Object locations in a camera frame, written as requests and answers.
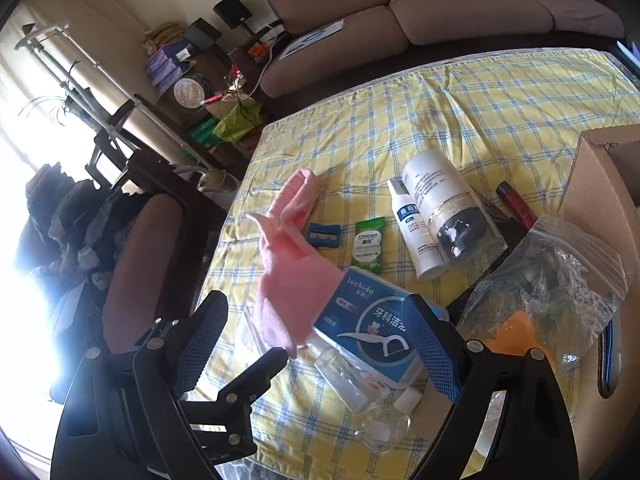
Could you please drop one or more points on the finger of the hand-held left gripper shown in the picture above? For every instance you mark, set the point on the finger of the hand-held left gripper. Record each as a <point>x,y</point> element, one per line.
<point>260,370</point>

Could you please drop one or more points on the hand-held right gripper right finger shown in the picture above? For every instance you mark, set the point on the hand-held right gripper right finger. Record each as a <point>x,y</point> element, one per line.
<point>435,355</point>

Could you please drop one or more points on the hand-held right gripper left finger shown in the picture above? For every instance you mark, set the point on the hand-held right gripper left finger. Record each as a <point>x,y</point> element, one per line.
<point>200,345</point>

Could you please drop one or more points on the blue floss pick box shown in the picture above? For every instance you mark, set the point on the blue floss pick box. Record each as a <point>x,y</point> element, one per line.
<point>370,320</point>

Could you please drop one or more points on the pink glove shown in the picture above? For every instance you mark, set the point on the pink glove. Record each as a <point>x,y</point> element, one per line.
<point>295,270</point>

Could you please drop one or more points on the clear jar with orange pieces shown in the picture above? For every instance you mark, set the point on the clear jar with orange pieces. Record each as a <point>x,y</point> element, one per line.
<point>550,270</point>

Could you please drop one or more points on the large white bottle clear cap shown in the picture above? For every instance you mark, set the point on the large white bottle clear cap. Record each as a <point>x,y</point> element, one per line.
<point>435,185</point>

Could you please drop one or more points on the large cardboard box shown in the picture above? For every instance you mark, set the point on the large cardboard box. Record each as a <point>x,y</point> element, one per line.
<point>595,185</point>

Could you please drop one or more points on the small clear bottle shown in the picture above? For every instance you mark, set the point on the small clear bottle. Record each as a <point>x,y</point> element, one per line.
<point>340,375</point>

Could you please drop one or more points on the wooden chair brown seat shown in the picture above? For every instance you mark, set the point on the wooden chair brown seat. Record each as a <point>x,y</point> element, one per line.
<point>145,260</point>

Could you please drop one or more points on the white tube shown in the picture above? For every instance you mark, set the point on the white tube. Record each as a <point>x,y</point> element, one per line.
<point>420,245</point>

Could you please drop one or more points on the green packet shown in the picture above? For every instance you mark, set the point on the green packet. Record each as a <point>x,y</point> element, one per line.
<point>368,245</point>

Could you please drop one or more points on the blue pencil sharpener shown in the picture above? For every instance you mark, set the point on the blue pencil sharpener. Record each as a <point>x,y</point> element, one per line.
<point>324,235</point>

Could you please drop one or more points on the pile of clothes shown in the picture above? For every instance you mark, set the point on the pile of clothes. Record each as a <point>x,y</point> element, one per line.
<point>75,220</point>

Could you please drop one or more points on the yellow checked tablecloth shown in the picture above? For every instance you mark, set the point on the yellow checked tablecloth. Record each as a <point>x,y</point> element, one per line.
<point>350,150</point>

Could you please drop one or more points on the round printed tin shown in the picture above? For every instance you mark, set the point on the round printed tin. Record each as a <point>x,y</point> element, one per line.
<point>191,91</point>

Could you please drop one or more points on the purple box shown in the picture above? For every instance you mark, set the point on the purple box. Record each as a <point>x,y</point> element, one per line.
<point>167,57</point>
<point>175,79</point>

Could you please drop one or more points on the black speaker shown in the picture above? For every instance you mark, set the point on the black speaker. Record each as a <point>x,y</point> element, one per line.
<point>202,34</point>
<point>232,10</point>

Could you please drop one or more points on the tan woven bag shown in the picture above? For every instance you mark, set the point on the tan woven bag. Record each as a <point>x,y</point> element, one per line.
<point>162,34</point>

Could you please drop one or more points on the white blue paper bag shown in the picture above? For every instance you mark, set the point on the white blue paper bag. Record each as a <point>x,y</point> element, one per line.
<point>312,40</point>

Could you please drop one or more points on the brown sofa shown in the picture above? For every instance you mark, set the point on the brown sofa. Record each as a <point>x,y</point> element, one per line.
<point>475,15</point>

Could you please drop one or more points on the white clothes rack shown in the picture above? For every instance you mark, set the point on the white clothes rack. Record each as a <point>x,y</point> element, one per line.
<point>45,32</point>

